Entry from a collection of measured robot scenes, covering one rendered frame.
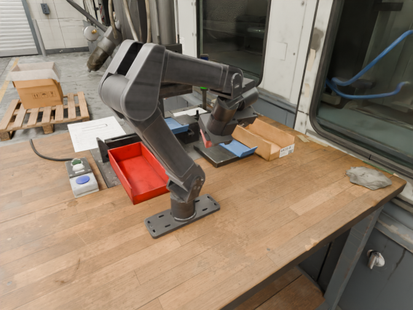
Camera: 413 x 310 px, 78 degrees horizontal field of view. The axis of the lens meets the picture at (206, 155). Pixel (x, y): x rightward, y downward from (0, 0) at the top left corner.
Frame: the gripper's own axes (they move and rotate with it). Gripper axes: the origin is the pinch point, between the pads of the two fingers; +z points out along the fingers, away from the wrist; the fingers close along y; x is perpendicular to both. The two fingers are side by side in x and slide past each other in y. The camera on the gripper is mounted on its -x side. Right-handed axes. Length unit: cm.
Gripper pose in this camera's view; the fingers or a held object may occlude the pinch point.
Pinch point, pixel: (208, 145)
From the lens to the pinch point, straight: 78.4
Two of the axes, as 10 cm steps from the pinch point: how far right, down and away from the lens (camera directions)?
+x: -8.9, 2.0, -4.0
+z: -2.5, 5.3, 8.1
